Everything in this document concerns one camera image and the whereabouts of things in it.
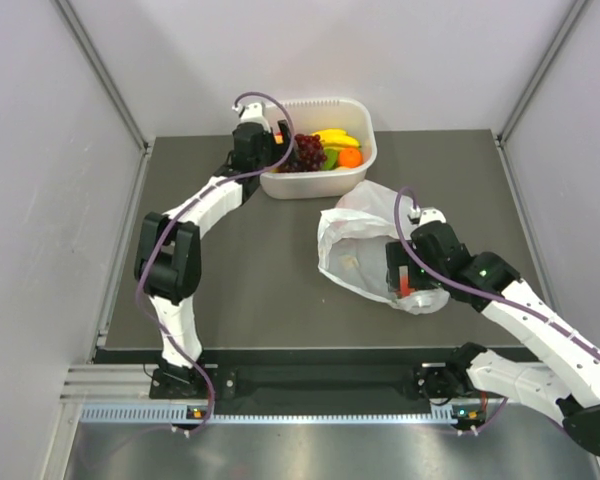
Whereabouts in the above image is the dark red grape bunch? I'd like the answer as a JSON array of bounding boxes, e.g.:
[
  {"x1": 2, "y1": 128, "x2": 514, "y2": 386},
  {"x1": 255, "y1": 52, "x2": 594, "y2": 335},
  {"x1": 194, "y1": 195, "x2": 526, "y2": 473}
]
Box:
[{"x1": 277, "y1": 149, "x2": 327, "y2": 173}]

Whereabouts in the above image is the white plastic fruit bag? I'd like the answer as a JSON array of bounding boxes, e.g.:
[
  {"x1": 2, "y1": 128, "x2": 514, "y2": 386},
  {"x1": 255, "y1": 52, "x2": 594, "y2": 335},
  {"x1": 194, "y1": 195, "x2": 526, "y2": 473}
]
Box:
[{"x1": 317, "y1": 180, "x2": 450, "y2": 315}]

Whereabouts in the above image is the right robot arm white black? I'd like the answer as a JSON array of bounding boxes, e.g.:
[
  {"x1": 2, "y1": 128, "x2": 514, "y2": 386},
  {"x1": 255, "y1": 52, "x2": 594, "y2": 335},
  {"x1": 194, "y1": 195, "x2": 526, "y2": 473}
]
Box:
[{"x1": 385, "y1": 220, "x2": 600, "y2": 457}]

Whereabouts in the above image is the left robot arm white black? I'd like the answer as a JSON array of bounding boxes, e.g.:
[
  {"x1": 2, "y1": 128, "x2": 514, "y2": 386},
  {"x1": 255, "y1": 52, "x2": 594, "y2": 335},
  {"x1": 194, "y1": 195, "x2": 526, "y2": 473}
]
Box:
[{"x1": 134, "y1": 120, "x2": 294, "y2": 397}]

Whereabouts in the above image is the green leaf fruit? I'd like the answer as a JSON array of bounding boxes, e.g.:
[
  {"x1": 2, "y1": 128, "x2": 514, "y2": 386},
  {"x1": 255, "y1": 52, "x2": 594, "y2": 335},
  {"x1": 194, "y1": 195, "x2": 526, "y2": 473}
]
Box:
[{"x1": 322, "y1": 149, "x2": 339, "y2": 171}]

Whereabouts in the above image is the orange fruit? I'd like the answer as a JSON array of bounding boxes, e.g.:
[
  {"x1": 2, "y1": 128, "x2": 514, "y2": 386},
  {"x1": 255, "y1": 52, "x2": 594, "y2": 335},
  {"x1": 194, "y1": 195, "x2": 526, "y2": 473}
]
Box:
[{"x1": 337, "y1": 147, "x2": 364, "y2": 169}]

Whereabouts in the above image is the yellow banana bunch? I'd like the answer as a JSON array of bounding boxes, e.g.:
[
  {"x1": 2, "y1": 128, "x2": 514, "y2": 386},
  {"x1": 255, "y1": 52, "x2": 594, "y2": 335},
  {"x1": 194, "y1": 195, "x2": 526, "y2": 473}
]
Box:
[{"x1": 310, "y1": 129, "x2": 361, "y2": 150}]

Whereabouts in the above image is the white plastic tub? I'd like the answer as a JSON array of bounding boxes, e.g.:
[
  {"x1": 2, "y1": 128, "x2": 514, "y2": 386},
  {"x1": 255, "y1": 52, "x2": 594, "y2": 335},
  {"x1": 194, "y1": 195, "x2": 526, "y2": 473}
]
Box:
[{"x1": 260, "y1": 97, "x2": 377, "y2": 200}]

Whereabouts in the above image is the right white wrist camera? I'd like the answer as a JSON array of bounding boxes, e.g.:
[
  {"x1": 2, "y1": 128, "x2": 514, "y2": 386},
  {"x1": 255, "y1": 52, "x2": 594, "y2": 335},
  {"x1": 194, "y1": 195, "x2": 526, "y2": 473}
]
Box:
[{"x1": 408, "y1": 207, "x2": 447, "y2": 228}]

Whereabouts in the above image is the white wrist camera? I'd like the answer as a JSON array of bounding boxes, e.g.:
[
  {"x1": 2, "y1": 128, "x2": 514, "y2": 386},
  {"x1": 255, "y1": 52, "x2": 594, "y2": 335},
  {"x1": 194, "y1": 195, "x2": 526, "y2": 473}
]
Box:
[
  {"x1": 408, "y1": 207, "x2": 447, "y2": 228},
  {"x1": 233, "y1": 102, "x2": 270, "y2": 131}
]

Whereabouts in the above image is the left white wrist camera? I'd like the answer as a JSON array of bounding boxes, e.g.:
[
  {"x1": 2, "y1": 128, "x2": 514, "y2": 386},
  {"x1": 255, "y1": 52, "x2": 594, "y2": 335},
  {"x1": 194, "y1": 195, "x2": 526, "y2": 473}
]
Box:
[{"x1": 233, "y1": 102, "x2": 270, "y2": 131}]

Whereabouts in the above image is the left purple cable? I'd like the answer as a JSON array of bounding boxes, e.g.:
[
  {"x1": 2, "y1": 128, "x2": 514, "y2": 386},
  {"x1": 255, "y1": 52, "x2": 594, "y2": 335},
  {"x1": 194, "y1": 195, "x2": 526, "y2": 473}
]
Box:
[{"x1": 135, "y1": 91, "x2": 297, "y2": 401}]

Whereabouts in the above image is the purple cable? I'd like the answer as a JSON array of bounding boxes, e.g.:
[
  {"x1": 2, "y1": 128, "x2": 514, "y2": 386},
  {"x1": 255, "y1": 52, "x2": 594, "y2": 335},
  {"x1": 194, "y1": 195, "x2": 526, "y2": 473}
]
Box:
[
  {"x1": 135, "y1": 91, "x2": 297, "y2": 401},
  {"x1": 395, "y1": 186, "x2": 600, "y2": 459}
]

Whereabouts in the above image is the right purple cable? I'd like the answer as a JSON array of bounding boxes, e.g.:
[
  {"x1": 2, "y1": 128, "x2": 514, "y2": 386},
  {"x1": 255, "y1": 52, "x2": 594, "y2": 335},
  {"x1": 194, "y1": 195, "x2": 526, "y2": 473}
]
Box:
[{"x1": 395, "y1": 186, "x2": 600, "y2": 459}]

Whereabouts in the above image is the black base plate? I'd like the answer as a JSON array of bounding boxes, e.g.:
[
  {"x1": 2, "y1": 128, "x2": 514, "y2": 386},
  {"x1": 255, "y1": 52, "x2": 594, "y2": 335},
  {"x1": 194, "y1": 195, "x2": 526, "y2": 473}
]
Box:
[{"x1": 149, "y1": 344, "x2": 482, "y2": 415}]

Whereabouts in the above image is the grey slotted cable duct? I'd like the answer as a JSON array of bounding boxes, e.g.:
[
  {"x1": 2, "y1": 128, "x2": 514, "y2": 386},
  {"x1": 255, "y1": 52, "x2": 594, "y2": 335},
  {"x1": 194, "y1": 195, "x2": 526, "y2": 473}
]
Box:
[{"x1": 79, "y1": 402, "x2": 486, "y2": 426}]

